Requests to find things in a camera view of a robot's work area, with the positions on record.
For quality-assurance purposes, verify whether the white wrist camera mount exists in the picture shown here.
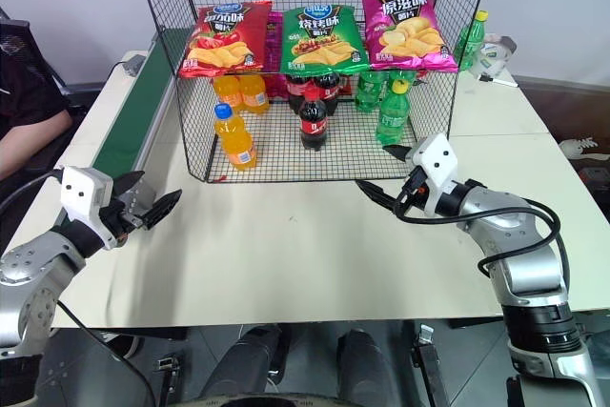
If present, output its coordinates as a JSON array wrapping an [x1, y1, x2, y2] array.
[[404, 133, 462, 216], [60, 165, 116, 252]]

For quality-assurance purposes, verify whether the black table leg bracket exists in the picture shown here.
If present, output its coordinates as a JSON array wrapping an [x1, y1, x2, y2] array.
[[413, 324, 457, 407], [151, 353, 185, 407]]

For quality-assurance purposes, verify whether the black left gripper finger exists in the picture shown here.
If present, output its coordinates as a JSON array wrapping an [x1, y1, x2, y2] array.
[[141, 188, 184, 231], [113, 170, 147, 195]]

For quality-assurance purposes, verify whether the red potato chips bag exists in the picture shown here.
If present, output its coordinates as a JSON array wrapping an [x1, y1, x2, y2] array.
[[178, 0, 274, 80]]

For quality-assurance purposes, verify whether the green potato chips bag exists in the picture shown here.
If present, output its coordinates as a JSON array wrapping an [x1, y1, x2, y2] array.
[[278, 5, 371, 77]]

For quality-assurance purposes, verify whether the black mesh office chair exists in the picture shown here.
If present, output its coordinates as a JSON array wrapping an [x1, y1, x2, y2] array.
[[0, 5, 72, 93]]

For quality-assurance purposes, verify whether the orange soda bottle blue cap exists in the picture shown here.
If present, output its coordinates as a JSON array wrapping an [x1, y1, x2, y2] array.
[[212, 103, 259, 173]]

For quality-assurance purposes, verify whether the magenta potato chips bag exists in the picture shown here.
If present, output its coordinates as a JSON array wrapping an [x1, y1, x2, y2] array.
[[357, 0, 459, 73]]

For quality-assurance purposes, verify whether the dark rounded shape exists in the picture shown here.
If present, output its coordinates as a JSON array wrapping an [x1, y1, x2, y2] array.
[[335, 327, 399, 401], [199, 324, 290, 401]]

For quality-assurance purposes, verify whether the cola bottle red cap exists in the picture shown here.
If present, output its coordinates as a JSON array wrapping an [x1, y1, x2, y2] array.
[[298, 88, 331, 153]]

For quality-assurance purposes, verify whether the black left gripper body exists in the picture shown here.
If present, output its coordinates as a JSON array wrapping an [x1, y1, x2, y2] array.
[[101, 172, 158, 242]]

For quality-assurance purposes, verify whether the green soda bottle yellow cap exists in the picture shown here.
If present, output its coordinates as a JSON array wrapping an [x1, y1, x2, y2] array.
[[452, 10, 491, 72], [374, 78, 413, 147]]

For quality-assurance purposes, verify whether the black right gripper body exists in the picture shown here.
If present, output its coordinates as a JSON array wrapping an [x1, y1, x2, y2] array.
[[395, 165, 431, 212]]

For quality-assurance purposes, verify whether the gray wired electronic device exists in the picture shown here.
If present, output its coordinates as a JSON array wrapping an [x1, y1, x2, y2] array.
[[120, 54, 147, 77]]

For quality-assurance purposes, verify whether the black wire rack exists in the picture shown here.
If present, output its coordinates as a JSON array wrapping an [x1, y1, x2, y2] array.
[[132, 0, 495, 184]]

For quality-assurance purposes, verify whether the person black shirt torso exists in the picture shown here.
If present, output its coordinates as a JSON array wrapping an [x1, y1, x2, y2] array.
[[0, 20, 73, 141]]

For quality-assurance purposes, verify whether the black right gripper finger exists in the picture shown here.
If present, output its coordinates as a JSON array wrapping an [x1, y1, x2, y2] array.
[[382, 143, 412, 165], [354, 179, 400, 216]]

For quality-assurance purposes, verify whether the white marker pen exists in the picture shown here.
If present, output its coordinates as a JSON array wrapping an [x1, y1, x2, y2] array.
[[478, 73, 519, 90]]

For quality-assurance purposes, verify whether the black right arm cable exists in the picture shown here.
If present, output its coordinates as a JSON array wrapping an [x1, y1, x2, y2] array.
[[392, 187, 562, 279]]

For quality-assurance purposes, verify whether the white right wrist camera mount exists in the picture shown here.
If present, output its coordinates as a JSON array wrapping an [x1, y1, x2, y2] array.
[[404, 133, 462, 216]]

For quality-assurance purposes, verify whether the green conveyor belt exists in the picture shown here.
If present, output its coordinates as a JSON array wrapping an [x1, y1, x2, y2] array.
[[89, 28, 186, 173]]

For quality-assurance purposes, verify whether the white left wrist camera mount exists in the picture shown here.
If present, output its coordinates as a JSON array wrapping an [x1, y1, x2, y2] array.
[[60, 165, 116, 252]]

